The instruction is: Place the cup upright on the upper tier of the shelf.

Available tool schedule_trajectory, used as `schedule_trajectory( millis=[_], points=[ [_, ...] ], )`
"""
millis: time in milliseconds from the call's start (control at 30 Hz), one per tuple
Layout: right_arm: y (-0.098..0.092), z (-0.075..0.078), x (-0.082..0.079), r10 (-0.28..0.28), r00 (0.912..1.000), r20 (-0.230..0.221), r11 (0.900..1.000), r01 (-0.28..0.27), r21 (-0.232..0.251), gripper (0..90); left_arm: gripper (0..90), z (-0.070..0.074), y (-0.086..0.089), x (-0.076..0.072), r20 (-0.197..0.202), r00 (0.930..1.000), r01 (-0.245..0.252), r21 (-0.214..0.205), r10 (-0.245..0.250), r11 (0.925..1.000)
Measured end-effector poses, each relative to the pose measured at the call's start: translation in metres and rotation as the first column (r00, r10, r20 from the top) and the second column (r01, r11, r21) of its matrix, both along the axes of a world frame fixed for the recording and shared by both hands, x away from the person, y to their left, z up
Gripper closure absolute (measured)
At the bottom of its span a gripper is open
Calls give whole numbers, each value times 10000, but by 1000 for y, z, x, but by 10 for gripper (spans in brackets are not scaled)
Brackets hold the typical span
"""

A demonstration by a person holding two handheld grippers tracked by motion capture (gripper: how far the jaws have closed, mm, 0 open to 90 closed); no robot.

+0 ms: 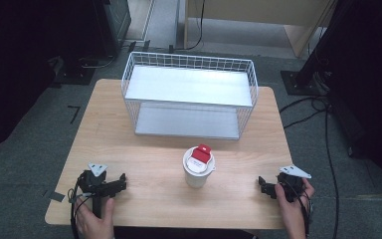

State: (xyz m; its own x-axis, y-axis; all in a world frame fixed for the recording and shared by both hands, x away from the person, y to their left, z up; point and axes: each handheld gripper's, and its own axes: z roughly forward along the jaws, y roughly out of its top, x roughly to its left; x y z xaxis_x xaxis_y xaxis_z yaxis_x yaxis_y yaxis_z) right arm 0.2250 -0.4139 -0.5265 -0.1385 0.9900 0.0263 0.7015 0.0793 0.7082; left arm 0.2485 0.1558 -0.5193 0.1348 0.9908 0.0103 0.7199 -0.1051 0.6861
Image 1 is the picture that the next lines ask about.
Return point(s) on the black stand base plate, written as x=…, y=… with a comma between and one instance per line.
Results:
x=298, y=83

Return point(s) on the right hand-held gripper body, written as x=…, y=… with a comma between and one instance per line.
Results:
x=291, y=186

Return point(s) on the white cup with red lid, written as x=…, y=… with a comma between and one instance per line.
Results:
x=198, y=167

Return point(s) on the person's right hand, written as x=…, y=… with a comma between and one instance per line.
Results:
x=291, y=215

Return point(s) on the person's left hand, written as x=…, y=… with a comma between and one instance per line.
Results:
x=94, y=224

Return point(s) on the light wooden furniture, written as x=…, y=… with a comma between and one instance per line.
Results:
x=262, y=11

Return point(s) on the black cabinet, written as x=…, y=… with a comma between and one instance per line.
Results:
x=112, y=23

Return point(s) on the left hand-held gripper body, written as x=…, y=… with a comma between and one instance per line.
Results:
x=94, y=186

